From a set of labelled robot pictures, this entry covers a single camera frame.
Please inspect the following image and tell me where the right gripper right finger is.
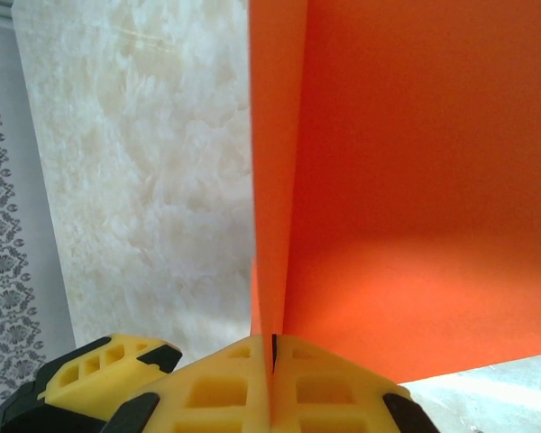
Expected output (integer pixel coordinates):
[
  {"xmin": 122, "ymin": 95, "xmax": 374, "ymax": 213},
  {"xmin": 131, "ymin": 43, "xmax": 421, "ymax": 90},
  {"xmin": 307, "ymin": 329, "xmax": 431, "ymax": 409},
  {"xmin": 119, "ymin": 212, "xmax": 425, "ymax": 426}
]
[{"xmin": 270, "ymin": 336, "xmax": 438, "ymax": 433}]

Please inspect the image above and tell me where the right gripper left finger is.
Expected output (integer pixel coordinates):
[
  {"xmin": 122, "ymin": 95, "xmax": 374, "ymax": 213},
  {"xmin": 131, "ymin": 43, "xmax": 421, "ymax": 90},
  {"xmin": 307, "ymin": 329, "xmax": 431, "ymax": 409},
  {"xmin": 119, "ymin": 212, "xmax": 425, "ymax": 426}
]
[{"xmin": 103, "ymin": 333, "xmax": 272, "ymax": 433}]

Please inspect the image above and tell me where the orange square paper sheet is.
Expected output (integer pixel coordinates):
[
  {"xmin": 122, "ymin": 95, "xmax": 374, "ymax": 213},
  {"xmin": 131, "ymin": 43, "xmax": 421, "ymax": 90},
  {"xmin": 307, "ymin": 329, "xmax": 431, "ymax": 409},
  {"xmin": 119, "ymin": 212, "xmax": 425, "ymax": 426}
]
[{"xmin": 247, "ymin": 0, "xmax": 541, "ymax": 384}]

